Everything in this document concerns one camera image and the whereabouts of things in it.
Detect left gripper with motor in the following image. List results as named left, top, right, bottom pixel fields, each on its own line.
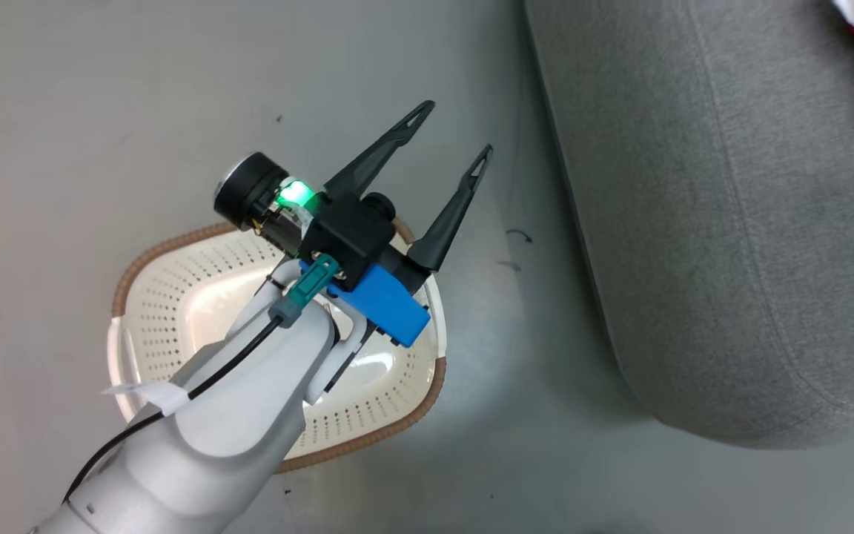
left=213, top=99, right=494, bottom=300

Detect teal left cable connector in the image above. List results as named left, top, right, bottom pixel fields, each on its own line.
left=270, top=254, right=341, bottom=329

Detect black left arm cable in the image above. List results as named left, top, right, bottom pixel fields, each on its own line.
left=62, top=317, right=284, bottom=507

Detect white basket with brown rim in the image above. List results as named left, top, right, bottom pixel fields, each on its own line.
left=105, top=220, right=448, bottom=475

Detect blue left camera mount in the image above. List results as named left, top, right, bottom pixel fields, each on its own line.
left=326, top=263, right=432, bottom=349

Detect grey fabric sofa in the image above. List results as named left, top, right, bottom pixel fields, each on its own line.
left=523, top=0, right=854, bottom=450

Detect white paper cable tag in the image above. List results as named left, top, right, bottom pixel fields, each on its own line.
left=100, top=381, right=191, bottom=417

